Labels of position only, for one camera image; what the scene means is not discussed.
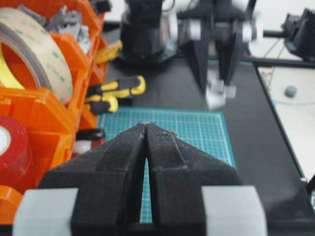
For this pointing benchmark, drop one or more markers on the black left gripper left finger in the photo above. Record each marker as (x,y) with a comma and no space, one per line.
(109,181)

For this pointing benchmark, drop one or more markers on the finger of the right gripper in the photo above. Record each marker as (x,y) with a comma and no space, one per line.
(198,60)
(229,54)

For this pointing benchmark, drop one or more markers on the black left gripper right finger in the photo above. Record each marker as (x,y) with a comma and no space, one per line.
(177,172)

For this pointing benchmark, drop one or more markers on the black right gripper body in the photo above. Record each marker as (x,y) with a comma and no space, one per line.
(219,18)

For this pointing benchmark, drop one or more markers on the grey corner bracket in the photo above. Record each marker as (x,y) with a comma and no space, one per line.
(217,93)

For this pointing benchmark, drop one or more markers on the pile of grey corner brackets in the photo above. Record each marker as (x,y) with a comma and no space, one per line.
(64,21)

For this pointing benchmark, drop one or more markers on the green cutting mat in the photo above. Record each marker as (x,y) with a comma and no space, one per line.
(205,130)

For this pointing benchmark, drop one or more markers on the black device on table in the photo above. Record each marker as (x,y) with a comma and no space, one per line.
(298,32)

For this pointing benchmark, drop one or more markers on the grey round cap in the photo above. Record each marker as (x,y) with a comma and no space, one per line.
(290,91)

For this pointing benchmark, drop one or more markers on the orange bin with tape roll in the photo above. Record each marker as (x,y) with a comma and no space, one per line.
(50,124)

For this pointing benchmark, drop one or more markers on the small yellow black clamp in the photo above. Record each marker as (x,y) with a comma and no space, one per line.
(99,104)

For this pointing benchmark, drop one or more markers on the yellow black clamp upper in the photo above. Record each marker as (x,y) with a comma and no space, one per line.
(108,53)

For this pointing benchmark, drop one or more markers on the large yellow black clamp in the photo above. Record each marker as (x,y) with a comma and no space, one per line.
(121,87)

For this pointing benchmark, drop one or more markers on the red tape roll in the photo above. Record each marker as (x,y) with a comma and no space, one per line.
(16,164)

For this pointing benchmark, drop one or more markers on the orange tape roll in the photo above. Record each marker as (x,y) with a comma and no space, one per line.
(10,199)

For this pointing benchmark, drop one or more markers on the orange bin with brackets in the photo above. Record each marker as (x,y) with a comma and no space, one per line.
(75,57)

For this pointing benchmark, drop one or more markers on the large double-sided tape roll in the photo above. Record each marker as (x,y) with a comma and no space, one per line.
(38,51)

